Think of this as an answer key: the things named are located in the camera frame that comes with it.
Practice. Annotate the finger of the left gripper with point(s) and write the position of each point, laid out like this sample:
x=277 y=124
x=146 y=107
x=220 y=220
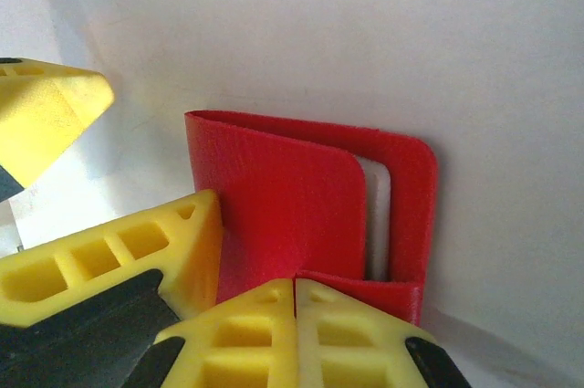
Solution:
x=45 y=109
x=191 y=233

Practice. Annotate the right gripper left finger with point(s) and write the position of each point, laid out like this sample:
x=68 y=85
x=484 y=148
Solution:
x=246 y=342

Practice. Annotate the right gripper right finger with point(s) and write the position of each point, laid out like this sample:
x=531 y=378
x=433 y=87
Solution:
x=351 y=347

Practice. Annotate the white table cover sheet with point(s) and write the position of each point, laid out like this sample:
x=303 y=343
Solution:
x=365 y=41

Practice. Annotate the red card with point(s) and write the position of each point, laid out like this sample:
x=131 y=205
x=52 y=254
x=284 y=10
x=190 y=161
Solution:
x=283 y=201

